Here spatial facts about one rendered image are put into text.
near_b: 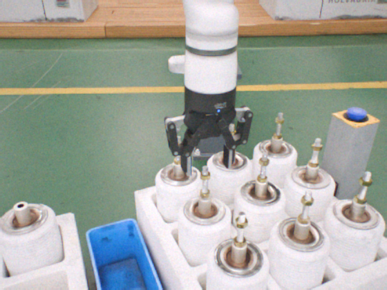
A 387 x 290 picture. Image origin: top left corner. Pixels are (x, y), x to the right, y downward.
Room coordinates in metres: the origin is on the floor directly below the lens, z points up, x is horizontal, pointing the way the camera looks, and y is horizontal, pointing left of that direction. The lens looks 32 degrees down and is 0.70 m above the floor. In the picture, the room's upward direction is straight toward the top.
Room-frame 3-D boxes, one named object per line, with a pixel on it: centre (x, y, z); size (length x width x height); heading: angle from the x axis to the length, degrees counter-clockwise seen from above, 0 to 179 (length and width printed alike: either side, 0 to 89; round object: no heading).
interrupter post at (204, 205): (0.51, -0.02, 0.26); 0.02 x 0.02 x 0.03
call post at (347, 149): (0.75, -0.36, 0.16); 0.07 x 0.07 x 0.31; 25
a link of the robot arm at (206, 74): (0.53, -0.02, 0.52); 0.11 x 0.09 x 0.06; 18
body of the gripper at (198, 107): (0.51, -0.02, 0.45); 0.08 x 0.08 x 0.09
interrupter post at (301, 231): (0.46, -0.18, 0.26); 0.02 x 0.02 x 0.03
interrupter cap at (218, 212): (0.51, -0.02, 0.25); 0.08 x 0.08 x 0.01
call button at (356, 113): (0.75, -0.36, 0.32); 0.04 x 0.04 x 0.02
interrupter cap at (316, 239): (0.46, -0.18, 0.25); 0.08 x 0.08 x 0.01
